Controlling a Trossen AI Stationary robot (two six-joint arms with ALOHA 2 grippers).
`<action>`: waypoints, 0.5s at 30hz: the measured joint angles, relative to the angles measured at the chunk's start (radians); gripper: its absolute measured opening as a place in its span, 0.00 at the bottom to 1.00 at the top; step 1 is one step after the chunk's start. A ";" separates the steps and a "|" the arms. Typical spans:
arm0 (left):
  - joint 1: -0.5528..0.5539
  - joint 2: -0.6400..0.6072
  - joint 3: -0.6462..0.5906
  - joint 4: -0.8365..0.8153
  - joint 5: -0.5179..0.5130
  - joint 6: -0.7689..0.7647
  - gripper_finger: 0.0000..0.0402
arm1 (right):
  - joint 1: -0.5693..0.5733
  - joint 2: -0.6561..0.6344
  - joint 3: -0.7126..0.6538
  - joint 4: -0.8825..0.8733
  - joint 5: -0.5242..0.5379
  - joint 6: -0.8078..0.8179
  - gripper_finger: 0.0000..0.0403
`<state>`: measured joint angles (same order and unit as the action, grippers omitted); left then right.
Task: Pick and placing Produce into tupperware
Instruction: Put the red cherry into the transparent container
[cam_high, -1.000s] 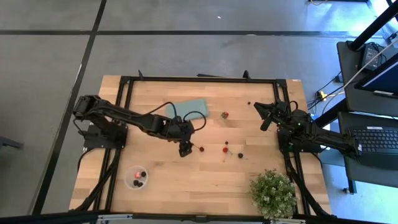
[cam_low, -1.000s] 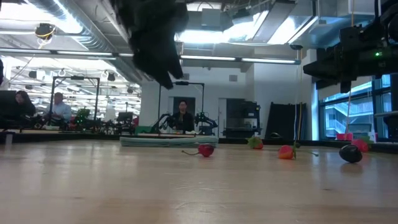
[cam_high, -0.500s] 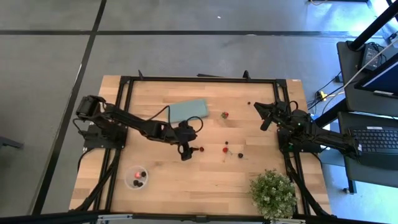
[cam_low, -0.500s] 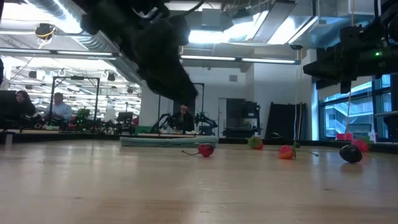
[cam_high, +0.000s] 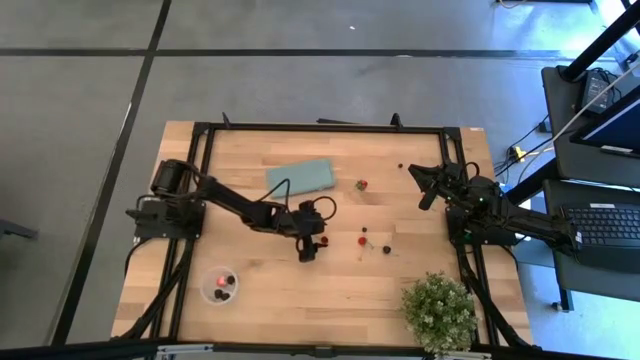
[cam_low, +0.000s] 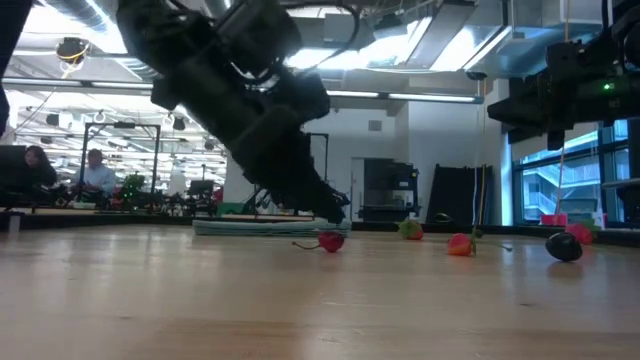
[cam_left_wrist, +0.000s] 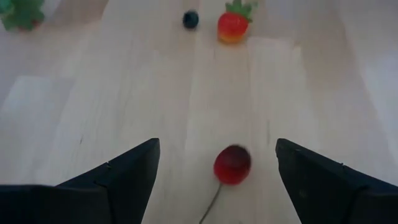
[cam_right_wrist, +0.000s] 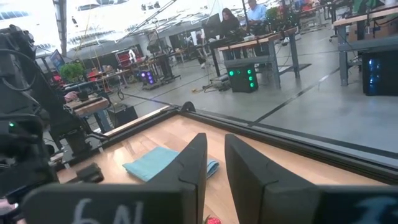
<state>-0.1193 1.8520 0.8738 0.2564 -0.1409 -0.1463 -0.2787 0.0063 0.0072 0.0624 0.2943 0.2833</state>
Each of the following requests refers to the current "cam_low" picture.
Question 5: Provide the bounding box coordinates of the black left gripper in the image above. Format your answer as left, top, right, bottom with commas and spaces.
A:
151, 53, 352, 225

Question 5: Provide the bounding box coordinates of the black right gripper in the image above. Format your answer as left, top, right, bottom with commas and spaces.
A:
486, 41, 607, 146

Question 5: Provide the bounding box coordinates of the red cherry with stem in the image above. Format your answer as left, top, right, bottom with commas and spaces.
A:
292, 230, 346, 254
446, 232, 514, 258

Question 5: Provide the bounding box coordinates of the red strawberry with green leaves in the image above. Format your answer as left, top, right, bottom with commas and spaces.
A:
397, 218, 425, 242
564, 219, 601, 246

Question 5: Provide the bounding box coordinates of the blackberry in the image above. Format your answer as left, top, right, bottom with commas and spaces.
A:
544, 231, 584, 263

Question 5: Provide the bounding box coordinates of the black cabinet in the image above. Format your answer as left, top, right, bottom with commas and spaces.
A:
358, 158, 422, 224

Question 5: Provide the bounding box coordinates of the green box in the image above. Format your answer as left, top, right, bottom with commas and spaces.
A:
216, 201, 247, 217

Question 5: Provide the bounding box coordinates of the black leaning panel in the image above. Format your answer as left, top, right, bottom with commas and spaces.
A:
426, 163, 495, 226

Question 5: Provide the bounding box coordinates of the long linear ceiling light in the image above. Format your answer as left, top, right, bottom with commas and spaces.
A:
2, 77, 485, 105

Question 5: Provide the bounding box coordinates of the black background monitor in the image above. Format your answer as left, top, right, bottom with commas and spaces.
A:
187, 179, 215, 197
0, 144, 27, 194

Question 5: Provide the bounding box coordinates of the white teal box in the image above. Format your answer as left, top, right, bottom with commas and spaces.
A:
567, 210, 607, 230

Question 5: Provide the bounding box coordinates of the green background plant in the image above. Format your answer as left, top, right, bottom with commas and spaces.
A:
121, 172, 147, 201

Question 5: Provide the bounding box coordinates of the person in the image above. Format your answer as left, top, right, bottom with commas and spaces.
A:
22, 144, 59, 201
79, 148, 117, 201

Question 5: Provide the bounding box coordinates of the black background station frame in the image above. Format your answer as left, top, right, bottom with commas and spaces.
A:
78, 121, 162, 201
307, 131, 330, 201

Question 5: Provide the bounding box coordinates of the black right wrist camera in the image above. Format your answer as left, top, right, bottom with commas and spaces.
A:
546, 127, 567, 152

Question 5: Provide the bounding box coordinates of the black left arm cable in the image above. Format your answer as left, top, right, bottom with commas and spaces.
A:
294, 1, 362, 64

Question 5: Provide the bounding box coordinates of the black ceiling dome camera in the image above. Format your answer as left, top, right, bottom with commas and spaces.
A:
55, 36, 92, 66

